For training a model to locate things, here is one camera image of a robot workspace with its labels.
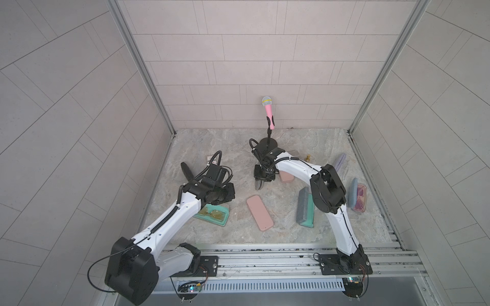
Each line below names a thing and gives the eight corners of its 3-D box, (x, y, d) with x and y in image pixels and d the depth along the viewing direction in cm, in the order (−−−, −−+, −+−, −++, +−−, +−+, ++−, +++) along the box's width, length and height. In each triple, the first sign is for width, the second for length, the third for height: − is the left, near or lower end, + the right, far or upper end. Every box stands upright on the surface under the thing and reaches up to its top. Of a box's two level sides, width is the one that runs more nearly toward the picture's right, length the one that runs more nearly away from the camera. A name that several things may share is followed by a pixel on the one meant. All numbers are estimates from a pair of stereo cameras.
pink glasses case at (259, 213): (260, 233, 81) (260, 232, 79) (244, 200, 90) (244, 198, 88) (275, 226, 83) (275, 224, 81) (258, 194, 92) (258, 192, 90)
